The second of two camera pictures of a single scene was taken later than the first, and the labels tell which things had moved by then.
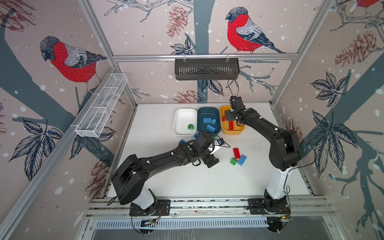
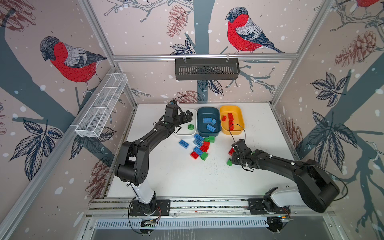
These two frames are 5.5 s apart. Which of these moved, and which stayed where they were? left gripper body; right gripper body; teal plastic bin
Moved: left gripper body; right gripper body
Stayed: teal plastic bin
